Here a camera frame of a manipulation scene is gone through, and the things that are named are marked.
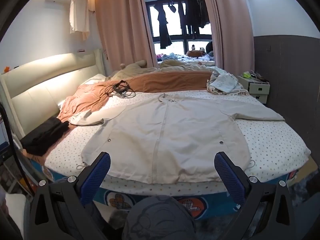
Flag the bed with floral sheet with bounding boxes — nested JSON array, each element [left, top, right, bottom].
[[20, 72, 312, 220]]

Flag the blue plush toy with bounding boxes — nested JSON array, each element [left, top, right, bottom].
[[156, 52, 179, 62]]

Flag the white hanging shirt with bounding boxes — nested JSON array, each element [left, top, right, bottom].
[[69, 0, 90, 40]]

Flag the orange blanket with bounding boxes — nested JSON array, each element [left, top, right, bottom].
[[57, 70, 218, 123]]

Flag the cream patterned fringed cloth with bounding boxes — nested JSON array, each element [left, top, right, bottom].
[[206, 70, 250, 96]]

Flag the black folded clothes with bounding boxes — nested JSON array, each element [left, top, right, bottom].
[[19, 116, 70, 156]]

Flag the beige rumpled duvet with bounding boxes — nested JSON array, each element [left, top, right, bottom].
[[110, 60, 218, 80]]

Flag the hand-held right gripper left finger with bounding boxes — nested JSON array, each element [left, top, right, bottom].
[[29, 151, 112, 240]]

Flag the black hanging coat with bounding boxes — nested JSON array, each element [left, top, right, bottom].
[[155, 0, 177, 50]]

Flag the white pillow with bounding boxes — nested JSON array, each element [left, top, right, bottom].
[[82, 74, 107, 85]]

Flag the row of dark hanging clothes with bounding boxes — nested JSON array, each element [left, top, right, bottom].
[[177, 0, 210, 35]]

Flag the black cable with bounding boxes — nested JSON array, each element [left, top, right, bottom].
[[0, 102, 33, 200]]

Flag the pink curtain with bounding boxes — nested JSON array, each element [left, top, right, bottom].
[[199, 0, 255, 74], [94, 0, 158, 77]]

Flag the orange plush toy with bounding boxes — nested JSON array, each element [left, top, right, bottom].
[[186, 44, 207, 58]]

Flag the black cabled device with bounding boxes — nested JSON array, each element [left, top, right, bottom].
[[104, 80, 137, 98]]

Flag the white nightstand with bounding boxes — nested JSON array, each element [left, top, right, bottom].
[[237, 71, 271, 103]]

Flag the beige coat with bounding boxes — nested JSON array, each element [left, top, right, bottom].
[[69, 92, 285, 184]]

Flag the dark framed window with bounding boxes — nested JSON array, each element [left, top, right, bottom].
[[145, 0, 213, 55]]

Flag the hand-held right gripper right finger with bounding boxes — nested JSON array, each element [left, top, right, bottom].
[[214, 151, 297, 240]]

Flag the dark grey printed garment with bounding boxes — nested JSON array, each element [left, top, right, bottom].
[[121, 195, 197, 240]]

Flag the cream padded headboard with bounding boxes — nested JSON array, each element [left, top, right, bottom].
[[0, 49, 107, 140]]

